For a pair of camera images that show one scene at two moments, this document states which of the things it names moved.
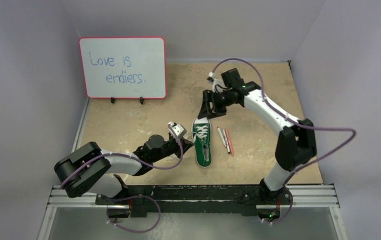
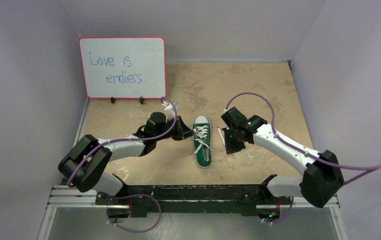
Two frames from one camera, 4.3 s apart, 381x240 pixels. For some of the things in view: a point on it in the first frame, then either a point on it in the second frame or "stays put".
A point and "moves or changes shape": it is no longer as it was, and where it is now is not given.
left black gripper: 186,144 to 183,131
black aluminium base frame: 274,198 stays put
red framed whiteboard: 129,67 stays put
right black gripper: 212,102 to 228,140
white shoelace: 202,131 moves or changes shape
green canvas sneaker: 201,131 stays put
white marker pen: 220,132 stays put
